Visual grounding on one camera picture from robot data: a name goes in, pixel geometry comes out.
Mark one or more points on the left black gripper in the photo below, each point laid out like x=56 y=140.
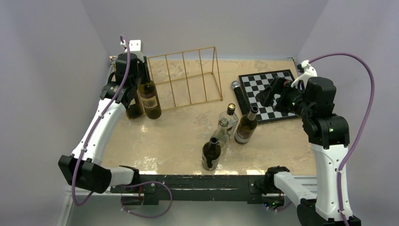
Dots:
x=145 y=78

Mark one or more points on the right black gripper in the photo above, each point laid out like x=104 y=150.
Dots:
x=266 y=97

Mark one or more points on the green bottle silver cap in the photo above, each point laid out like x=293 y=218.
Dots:
x=149 y=96

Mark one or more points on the dark bottle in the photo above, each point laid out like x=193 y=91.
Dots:
x=211 y=152
x=134 y=109

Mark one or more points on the clear round glass bottle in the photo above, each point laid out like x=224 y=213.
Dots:
x=222 y=135

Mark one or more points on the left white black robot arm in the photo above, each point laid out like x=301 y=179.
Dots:
x=83 y=167

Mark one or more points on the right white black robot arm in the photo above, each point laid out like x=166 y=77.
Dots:
x=328 y=134

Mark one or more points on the clear square liquor bottle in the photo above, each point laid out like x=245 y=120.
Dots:
x=232 y=118

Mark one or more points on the black mounting base bar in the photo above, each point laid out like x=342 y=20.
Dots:
x=251 y=189

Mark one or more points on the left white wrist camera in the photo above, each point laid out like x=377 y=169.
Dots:
x=136 y=47

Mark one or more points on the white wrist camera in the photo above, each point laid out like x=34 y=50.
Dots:
x=136 y=47
x=307 y=71

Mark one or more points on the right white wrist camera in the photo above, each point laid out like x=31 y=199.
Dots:
x=307 y=71

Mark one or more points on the gold wire wine rack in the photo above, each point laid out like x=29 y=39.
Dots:
x=186 y=78

